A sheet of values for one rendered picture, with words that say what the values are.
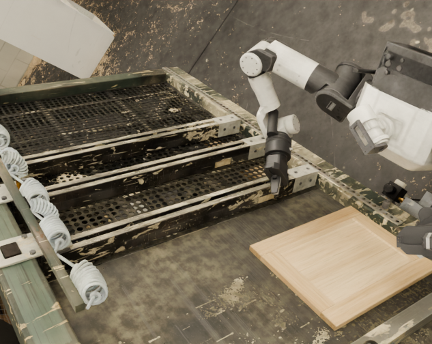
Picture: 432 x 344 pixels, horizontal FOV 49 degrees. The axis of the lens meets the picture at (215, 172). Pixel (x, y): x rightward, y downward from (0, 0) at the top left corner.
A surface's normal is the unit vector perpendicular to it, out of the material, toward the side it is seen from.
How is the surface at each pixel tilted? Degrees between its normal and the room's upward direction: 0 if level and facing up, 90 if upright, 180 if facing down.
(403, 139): 23
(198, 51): 0
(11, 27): 90
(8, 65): 90
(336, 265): 58
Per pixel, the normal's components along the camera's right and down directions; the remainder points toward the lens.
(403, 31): -0.63, -0.27
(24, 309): 0.11, -0.85
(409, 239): -0.50, -0.06
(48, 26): 0.52, 0.55
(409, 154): -0.79, 0.08
